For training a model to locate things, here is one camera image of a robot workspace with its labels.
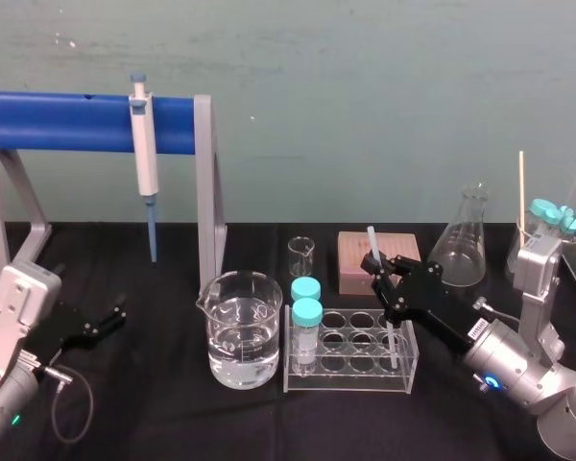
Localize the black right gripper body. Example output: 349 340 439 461
382 260 492 360

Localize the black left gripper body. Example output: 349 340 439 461
25 301 103 367

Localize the brown pipette tip box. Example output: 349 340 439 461
337 230 421 295

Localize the glass conical flask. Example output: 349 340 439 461
428 182 490 288

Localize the small empty glass beaker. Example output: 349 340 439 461
287 235 316 280

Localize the clear acrylic tube rack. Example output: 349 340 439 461
282 306 420 396

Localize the clear glass beaker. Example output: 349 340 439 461
506 216 541 285

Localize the black table cloth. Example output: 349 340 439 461
0 219 576 461

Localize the large glass beaker with water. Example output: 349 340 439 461
195 270 285 391

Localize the thin wooden stick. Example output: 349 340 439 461
517 150 528 247

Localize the white pipette with blue tip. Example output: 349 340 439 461
128 72 161 263

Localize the blue bar pipette stand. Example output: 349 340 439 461
0 87 228 295

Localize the thin dark left gripper cable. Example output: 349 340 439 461
36 363 96 444

